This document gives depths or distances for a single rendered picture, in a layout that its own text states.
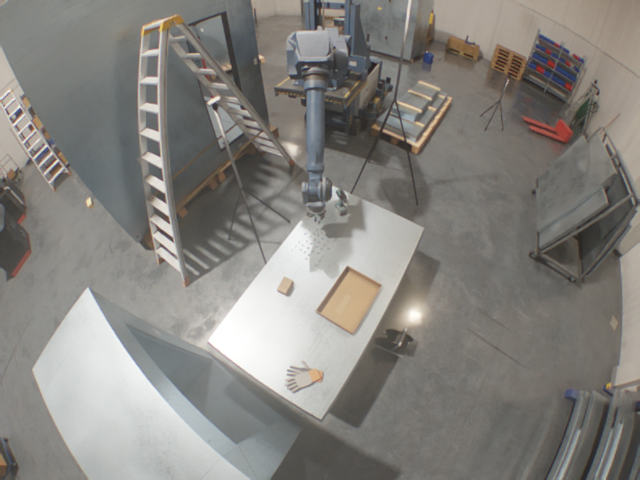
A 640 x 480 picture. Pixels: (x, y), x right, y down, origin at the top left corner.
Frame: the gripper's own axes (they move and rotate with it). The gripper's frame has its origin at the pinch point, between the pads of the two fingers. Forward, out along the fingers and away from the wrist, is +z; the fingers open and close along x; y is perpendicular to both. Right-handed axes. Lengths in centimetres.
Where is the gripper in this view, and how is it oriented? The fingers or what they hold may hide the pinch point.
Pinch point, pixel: (316, 220)
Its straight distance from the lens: 211.6
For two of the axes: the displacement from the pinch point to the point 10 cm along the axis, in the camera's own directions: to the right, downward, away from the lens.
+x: -7.4, -5.6, 3.7
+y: 6.7, -6.3, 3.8
